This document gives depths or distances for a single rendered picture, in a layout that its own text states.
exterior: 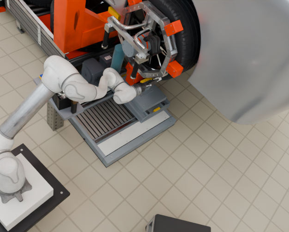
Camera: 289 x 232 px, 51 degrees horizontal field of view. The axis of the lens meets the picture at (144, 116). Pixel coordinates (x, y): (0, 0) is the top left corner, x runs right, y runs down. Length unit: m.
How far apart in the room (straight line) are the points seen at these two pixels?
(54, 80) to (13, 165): 0.50
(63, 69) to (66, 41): 0.78
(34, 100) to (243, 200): 1.95
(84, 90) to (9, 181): 0.63
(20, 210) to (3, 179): 0.26
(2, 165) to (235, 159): 2.08
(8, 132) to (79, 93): 0.49
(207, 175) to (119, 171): 0.80
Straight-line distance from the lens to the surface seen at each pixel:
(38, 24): 3.00
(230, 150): 3.06
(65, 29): 2.38
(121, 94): 2.10
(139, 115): 2.69
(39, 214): 2.06
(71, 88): 1.61
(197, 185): 2.71
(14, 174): 1.79
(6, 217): 1.97
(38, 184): 2.02
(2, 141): 1.86
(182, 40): 2.11
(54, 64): 1.72
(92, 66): 2.63
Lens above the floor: 2.26
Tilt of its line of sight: 51 degrees down
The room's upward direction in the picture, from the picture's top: 23 degrees clockwise
